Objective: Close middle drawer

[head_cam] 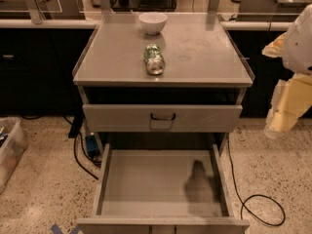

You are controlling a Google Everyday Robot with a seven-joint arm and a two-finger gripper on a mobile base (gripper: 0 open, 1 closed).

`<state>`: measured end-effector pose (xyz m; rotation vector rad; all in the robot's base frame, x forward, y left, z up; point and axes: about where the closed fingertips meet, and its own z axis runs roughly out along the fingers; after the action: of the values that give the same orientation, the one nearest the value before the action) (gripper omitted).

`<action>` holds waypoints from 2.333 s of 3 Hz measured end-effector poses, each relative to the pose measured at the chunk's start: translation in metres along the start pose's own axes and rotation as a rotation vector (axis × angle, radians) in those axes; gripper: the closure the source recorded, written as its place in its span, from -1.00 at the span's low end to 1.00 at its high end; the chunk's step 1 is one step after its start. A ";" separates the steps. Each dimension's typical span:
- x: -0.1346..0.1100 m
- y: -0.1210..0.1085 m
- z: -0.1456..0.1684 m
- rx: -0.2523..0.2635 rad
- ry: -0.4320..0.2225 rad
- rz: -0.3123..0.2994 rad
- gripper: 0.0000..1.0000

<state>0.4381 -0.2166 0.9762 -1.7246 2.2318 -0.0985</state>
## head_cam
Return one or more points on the clear plastic storage bin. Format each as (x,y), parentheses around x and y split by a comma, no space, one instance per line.
(12,145)

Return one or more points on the grey metal cabinet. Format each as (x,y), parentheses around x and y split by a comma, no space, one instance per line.
(188,78)

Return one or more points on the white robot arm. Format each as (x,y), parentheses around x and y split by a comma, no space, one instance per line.
(302,27)

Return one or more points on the blue power adapter box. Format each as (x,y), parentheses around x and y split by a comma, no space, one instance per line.
(91,146)

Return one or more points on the grey drawer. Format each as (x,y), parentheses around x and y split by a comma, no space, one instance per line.
(162,192)
(162,118)

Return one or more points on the taped gripper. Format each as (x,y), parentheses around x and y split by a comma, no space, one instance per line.
(300,48)

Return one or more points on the green soda can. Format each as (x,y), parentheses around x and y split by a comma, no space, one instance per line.
(153,59)

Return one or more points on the grey top drawer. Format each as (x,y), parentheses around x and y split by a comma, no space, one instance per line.
(162,118)

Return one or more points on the white ceramic bowl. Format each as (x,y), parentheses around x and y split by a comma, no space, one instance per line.
(152,23)

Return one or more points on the white horizontal rail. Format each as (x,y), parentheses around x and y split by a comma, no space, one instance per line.
(77,24)

